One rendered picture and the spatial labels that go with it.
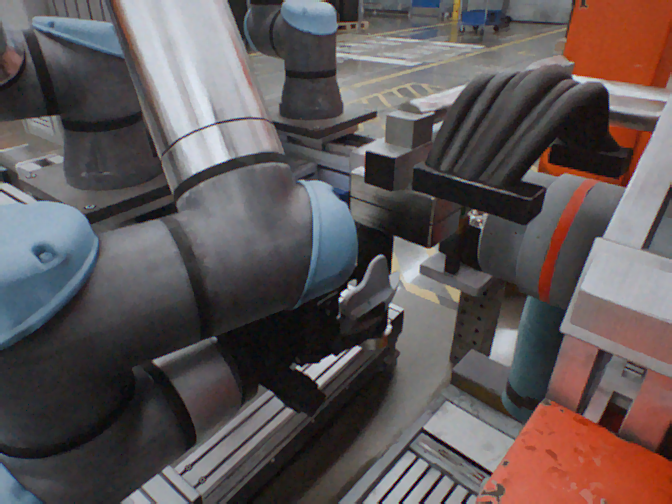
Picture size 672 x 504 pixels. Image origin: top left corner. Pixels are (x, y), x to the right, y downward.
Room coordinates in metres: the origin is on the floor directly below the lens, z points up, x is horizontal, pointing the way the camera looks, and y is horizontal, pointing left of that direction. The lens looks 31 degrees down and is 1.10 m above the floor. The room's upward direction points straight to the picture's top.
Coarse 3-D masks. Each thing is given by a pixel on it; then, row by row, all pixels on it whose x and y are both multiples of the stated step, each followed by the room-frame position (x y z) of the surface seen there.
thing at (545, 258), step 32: (576, 192) 0.43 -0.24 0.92; (608, 192) 0.43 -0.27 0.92; (512, 224) 0.44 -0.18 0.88; (544, 224) 0.42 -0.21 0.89; (576, 224) 0.40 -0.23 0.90; (608, 224) 0.39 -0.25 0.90; (480, 256) 0.45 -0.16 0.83; (512, 256) 0.43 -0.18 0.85; (544, 256) 0.40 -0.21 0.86; (576, 256) 0.39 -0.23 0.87; (544, 288) 0.40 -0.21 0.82
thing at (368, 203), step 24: (360, 168) 0.41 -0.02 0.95; (360, 192) 0.40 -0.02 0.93; (384, 192) 0.38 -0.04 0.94; (408, 192) 0.36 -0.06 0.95; (360, 216) 0.40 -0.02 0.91; (384, 216) 0.38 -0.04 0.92; (408, 216) 0.36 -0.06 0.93; (432, 216) 0.35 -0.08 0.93; (456, 216) 0.38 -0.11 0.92; (408, 240) 0.36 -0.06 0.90; (432, 240) 0.35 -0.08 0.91
